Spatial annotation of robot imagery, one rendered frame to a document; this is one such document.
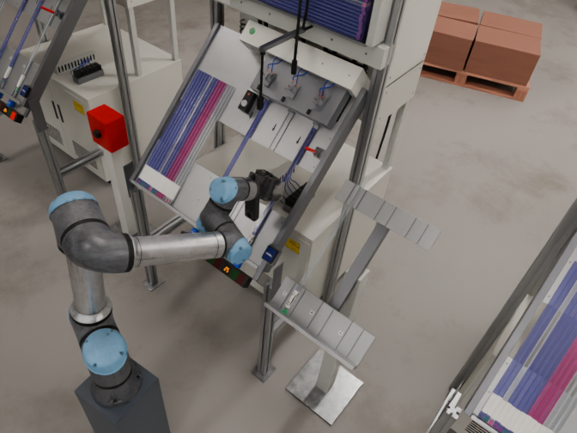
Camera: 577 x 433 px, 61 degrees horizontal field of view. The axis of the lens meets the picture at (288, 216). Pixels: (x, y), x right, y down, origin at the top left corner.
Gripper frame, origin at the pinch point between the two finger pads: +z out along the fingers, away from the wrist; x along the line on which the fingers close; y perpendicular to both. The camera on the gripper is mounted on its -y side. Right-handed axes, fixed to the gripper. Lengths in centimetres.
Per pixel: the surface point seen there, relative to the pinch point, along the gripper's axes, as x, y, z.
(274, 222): -4.1, -9.3, -1.7
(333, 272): -13, -38, 61
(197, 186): 30.6, -13.4, -2.7
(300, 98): 7.9, 32.0, 2.7
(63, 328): 72, -108, -5
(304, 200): -10.0, 2.1, 1.1
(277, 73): 20.5, 36.2, 3.8
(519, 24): 17, 145, 336
